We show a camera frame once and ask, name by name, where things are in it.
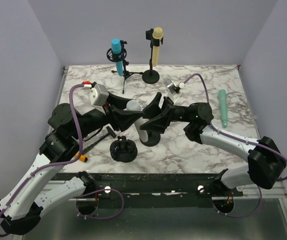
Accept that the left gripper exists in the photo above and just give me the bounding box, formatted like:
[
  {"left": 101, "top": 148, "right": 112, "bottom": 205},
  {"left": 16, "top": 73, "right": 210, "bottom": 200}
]
[{"left": 72, "top": 91, "right": 144, "bottom": 140}]

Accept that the black t-handle tool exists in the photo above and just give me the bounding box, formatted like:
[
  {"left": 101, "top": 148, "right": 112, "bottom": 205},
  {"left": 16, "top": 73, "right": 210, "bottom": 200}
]
[{"left": 82, "top": 126, "right": 117, "bottom": 154}]

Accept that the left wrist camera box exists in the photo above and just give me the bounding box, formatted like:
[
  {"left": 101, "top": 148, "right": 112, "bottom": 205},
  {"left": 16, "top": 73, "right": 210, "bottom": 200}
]
[{"left": 82, "top": 81, "right": 109, "bottom": 108}]

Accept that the black shock-mount round stand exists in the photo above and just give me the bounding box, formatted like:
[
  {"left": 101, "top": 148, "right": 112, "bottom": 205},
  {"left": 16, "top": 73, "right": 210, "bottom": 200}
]
[{"left": 109, "top": 135, "right": 138, "bottom": 163}]

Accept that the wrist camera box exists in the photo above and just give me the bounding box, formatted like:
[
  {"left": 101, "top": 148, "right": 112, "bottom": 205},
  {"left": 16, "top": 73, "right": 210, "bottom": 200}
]
[
  {"left": 163, "top": 79, "right": 186, "bottom": 104},
  {"left": 82, "top": 81, "right": 109, "bottom": 108}
]

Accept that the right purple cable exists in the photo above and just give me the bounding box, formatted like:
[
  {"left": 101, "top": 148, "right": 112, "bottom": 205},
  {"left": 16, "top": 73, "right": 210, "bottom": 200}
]
[{"left": 180, "top": 72, "right": 287, "bottom": 218}]

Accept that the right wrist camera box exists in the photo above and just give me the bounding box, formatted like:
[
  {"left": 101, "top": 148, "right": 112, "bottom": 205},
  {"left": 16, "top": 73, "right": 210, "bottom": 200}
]
[{"left": 163, "top": 79, "right": 186, "bottom": 104}]

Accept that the tall black clip stand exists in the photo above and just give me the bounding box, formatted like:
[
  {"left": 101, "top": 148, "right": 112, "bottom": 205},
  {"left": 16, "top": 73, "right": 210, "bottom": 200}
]
[{"left": 142, "top": 28, "right": 164, "bottom": 84}]

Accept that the purple cable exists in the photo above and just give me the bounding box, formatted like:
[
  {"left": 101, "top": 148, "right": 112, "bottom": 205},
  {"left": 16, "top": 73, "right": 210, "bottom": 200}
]
[
  {"left": 0, "top": 84, "right": 126, "bottom": 238},
  {"left": 180, "top": 72, "right": 287, "bottom": 218}
]

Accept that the short black clip stand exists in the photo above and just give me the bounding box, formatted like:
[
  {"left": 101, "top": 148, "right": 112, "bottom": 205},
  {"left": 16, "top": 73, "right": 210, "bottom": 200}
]
[{"left": 140, "top": 130, "right": 161, "bottom": 147}]

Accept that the white microphone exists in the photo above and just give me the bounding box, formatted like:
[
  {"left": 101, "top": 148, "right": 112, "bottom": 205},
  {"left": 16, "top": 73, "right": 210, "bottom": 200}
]
[{"left": 126, "top": 99, "right": 149, "bottom": 146}]

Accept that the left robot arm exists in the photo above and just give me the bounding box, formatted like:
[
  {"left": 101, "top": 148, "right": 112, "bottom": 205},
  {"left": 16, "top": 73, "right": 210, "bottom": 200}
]
[{"left": 0, "top": 89, "right": 143, "bottom": 238}]

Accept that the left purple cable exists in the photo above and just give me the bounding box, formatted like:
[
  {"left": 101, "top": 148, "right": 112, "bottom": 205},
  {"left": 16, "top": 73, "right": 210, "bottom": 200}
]
[{"left": 0, "top": 84, "right": 126, "bottom": 238}]

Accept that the mint green microphone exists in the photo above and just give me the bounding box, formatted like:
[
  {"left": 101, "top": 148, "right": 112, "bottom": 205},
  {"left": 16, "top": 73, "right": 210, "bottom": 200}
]
[{"left": 218, "top": 89, "right": 228, "bottom": 128}]

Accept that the orange yellow tool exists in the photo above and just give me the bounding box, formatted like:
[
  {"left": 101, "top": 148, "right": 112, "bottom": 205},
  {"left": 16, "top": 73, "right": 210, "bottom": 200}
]
[{"left": 74, "top": 153, "right": 89, "bottom": 163}]

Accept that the blue microphone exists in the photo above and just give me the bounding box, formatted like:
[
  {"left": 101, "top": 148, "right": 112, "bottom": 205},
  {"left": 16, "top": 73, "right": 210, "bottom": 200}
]
[{"left": 111, "top": 38, "right": 123, "bottom": 77}]

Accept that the beige microphone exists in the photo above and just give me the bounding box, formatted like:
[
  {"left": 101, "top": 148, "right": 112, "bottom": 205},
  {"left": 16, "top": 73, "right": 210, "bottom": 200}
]
[{"left": 152, "top": 27, "right": 164, "bottom": 67}]

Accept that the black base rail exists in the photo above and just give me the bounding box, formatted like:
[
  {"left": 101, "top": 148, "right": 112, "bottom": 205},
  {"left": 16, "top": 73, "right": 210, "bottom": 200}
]
[{"left": 58, "top": 172, "right": 244, "bottom": 210}]

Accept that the black tripod shock-mount stand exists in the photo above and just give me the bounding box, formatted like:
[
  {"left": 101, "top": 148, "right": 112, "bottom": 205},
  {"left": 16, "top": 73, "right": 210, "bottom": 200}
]
[{"left": 106, "top": 40, "right": 143, "bottom": 94}]

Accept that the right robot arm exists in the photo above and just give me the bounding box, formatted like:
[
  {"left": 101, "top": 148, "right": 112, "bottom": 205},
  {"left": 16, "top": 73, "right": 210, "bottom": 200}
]
[{"left": 140, "top": 93, "right": 287, "bottom": 196}]

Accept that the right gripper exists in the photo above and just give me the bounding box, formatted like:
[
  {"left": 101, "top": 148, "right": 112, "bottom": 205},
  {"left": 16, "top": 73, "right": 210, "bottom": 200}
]
[{"left": 139, "top": 92, "right": 192, "bottom": 134}]

